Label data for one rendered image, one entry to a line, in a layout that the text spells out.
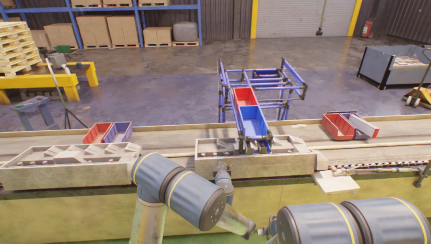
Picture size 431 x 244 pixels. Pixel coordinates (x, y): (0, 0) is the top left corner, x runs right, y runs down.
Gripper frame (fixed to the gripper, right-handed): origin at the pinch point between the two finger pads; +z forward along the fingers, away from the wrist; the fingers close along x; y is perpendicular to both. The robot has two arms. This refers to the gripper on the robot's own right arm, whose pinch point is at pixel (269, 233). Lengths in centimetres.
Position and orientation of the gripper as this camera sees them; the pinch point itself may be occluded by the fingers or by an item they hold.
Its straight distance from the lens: 180.4
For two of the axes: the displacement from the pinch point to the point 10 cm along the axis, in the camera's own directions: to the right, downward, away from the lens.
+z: -0.2, 6.0, 8.0
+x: 10.0, 0.3, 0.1
